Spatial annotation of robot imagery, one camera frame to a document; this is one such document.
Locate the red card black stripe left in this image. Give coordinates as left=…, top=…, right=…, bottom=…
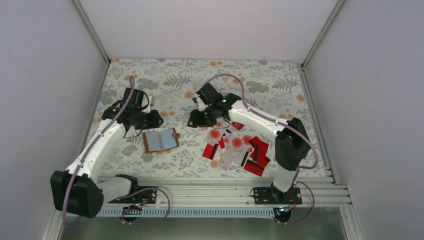
left=202, top=143, right=220, bottom=160

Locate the dark red card bottom right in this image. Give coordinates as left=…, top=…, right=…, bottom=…
left=243, top=158, right=270, bottom=177

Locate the white card red circle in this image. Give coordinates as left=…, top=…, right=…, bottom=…
left=229, top=136, right=244, bottom=150
left=204, top=128, right=225, bottom=145

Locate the white card red circle centre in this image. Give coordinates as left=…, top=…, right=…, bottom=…
left=229, top=136, right=244, bottom=150

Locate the floral patterned table mat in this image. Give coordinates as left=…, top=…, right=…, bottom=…
left=90, top=58, right=317, bottom=178

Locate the red card with gold logo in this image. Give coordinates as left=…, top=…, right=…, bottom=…
left=231, top=121, right=245, bottom=131

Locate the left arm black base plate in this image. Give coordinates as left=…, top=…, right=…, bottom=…
left=108, top=186, right=158, bottom=205

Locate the aluminium rail frame front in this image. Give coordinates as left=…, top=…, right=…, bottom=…
left=41, top=175, right=363, bottom=240

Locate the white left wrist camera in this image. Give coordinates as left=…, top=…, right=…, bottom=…
left=146, top=95, right=155, bottom=112

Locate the white card black stripe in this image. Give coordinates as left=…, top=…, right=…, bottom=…
left=232, top=151, right=250, bottom=167

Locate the white card pale pattern bottom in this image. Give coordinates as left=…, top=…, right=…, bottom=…
left=218, top=148, right=235, bottom=170

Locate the white card red circle middle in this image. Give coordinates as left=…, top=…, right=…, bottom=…
left=204, top=128, right=225, bottom=145

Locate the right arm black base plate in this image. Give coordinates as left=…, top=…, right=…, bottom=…
left=249, top=186, right=303, bottom=205

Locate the dark red card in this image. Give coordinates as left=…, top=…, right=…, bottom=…
left=243, top=158, right=270, bottom=177
left=249, top=136, right=269, bottom=162

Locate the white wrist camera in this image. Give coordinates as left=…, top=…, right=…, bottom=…
left=146, top=95, right=155, bottom=112
left=194, top=96, right=208, bottom=112

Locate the dark red card right upper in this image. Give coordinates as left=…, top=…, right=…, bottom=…
left=249, top=136, right=269, bottom=162

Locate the brown leather card holder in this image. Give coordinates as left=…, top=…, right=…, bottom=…
left=142, top=128, right=180, bottom=153

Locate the slotted grey cable duct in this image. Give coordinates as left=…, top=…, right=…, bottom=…
left=64, top=207, right=281, bottom=219

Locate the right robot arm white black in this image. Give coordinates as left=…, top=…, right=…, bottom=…
left=187, top=83, right=311, bottom=204

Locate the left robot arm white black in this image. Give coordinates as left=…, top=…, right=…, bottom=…
left=50, top=87, right=164, bottom=218

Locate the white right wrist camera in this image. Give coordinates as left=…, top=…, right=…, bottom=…
left=194, top=96, right=208, bottom=112

